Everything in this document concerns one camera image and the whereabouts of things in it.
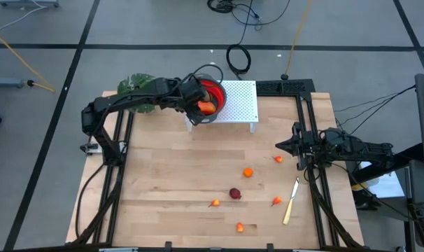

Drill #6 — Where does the black keyboard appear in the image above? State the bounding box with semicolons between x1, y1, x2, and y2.
407;201;424;249

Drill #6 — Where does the yellow floor cable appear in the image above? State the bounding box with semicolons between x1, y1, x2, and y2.
0;27;56;94

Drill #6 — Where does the black floor cable bundle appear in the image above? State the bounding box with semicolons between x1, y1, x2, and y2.
207;0;292;27

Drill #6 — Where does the grey stand base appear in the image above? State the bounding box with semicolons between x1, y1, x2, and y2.
0;77;26;88
0;0;61;8

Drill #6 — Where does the black aluminium table frame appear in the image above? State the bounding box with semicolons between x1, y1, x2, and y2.
71;78;365;251

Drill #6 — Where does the thin black floor cable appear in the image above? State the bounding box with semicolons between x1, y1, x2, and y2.
334;83;418;134

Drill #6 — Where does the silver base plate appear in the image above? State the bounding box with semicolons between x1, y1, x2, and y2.
80;142;104;155

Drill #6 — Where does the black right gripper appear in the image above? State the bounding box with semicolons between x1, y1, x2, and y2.
275;121;322;172

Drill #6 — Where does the white floor cable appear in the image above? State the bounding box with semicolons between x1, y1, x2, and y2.
0;5;47;34

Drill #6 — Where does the knife with wooden handle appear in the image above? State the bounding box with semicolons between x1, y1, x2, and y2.
281;176;300;225

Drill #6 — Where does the green plant in white pot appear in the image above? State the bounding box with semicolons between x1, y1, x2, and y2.
117;72;157;115

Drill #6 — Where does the yellow hanging cable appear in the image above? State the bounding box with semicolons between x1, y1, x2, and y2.
281;0;313;81

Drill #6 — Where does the red collapsible bowl grey rim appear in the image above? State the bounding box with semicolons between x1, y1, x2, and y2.
197;73;228;125

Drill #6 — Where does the red toy fruit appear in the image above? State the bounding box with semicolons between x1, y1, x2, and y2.
197;100;217;116

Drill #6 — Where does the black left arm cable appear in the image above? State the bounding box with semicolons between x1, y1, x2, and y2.
73;162;106;243

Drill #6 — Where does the white perforated shelf riser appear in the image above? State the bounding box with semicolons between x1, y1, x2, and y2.
185;80;260;134

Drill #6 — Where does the black coiled floor cable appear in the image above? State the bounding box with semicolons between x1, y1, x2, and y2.
225;0;255;81

